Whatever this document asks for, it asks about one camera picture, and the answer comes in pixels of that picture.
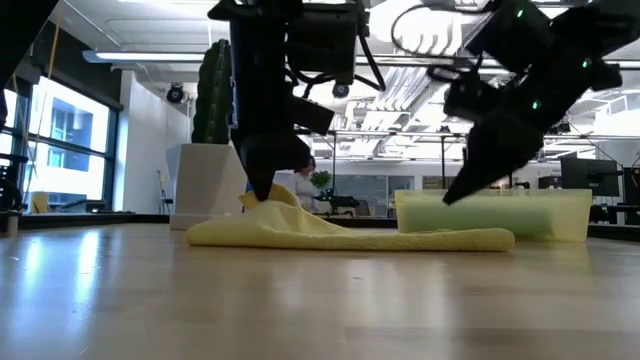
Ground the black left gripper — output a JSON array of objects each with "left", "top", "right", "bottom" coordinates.
[{"left": 207, "top": 0, "right": 371, "bottom": 203}]

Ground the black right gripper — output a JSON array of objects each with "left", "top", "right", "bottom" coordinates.
[{"left": 442, "top": 69, "right": 576, "bottom": 206}]

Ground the yellow microfiber towel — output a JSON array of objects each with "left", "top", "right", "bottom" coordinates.
[{"left": 185, "top": 183, "right": 516, "bottom": 253}]

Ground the green microfiber towel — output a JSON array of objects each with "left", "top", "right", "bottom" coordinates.
[{"left": 399, "top": 199, "right": 556, "bottom": 241}]

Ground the yellow translucent plastic basket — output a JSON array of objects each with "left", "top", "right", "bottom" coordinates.
[{"left": 394, "top": 188, "right": 594, "bottom": 244}]

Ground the small white cylinder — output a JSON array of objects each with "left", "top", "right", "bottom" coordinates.
[{"left": 4, "top": 209, "right": 21, "bottom": 239}]

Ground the person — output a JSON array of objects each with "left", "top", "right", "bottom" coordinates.
[{"left": 292, "top": 155, "right": 320, "bottom": 214}]

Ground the green leafy object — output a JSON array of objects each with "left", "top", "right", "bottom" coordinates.
[{"left": 309, "top": 170, "right": 334, "bottom": 190}]

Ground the white faceted plant pot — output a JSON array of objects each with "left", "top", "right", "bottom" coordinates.
[{"left": 167, "top": 143, "right": 249, "bottom": 231}]

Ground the green cactus plant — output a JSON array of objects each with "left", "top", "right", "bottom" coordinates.
[{"left": 191, "top": 39, "right": 234, "bottom": 146}]

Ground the black computer monitor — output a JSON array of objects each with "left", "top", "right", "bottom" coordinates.
[
  {"left": 622, "top": 167, "right": 640, "bottom": 226},
  {"left": 559, "top": 157, "right": 621, "bottom": 198}
]

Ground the ceiling light strip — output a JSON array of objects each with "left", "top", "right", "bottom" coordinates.
[{"left": 82, "top": 49, "right": 206, "bottom": 64}]

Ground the low black object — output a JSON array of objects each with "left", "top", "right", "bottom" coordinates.
[{"left": 54, "top": 198, "right": 107, "bottom": 215}]

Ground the large glass window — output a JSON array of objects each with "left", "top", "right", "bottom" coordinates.
[{"left": 0, "top": 74, "right": 121, "bottom": 214}]

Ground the tan cardboard box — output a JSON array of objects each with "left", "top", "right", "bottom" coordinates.
[{"left": 29, "top": 192, "right": 51, "bottom": 215}]

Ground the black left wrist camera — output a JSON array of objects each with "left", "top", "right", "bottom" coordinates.
[{"left": 292, "top": 97, "right": 335, "bottom": 136}]

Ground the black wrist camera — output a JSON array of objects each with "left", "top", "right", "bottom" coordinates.
[
  {"left": 442, "top": 69, "right": 496, "bottom": 121},
  {"left": 292, "top": 97, "right": 335, "bottom": 136}
]

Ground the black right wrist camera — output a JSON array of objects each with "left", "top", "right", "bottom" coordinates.
[{"left": 442, "top": 69, "right": 496, "bottom": 121}]

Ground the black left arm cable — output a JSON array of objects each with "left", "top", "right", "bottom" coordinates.
[{"left": 287, "top": 27, "right": 387, "bottom": 99}]

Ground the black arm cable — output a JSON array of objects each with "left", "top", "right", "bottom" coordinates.
[
  {"left": 287, "top": 27, "right": 387, "bottom": 99},
  {"left": 390, "top": 2, "right": 501, "bottom": 71}
]

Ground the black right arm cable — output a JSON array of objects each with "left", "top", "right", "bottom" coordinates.
[{"left": 390, "top": 2, "right": 501, "bottom": 71}]

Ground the black aluminium table frame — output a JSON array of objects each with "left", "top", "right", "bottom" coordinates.
[{"left": 0, "top": 212, "right": 640, "bottom": 242}]

